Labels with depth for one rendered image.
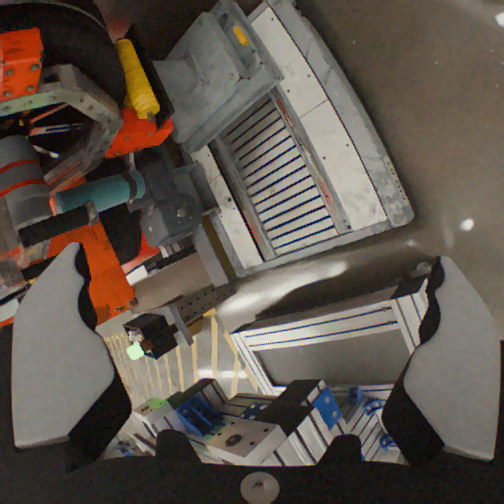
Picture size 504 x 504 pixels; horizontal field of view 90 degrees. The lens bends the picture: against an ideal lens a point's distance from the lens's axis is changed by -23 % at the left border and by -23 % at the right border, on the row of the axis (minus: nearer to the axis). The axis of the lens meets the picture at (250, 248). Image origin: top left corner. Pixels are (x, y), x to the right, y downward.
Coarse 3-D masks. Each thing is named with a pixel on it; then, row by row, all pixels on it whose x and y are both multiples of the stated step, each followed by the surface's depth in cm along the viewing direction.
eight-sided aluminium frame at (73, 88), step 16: (48, 80) 44; (64, 80) 44; (80, 80) 47; (32, 96) 40; (48, 96) 42; (64, 96) 45; (80, 96) 48; (96, 96) 53; (0, 112) 37; (96, 112) 57; (112, 112) 61; (96, 128) 71; (112, 128) 67; (96, 144) 73; (80, 160) 83; (96, 160) 80; (48, 176) 81; (64, 176) 80; (80, 176) 83
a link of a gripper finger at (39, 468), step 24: (0, 336) 6; (0, 360) 6; (0, 384) 5; (0, 408) 5; (0, 432) 4; (0, 456) 4; (24, 456) 4; (48, 456) 4; (72, 456) 4; (0, 480) 3; (24, 480) 4; (48, 480) 4
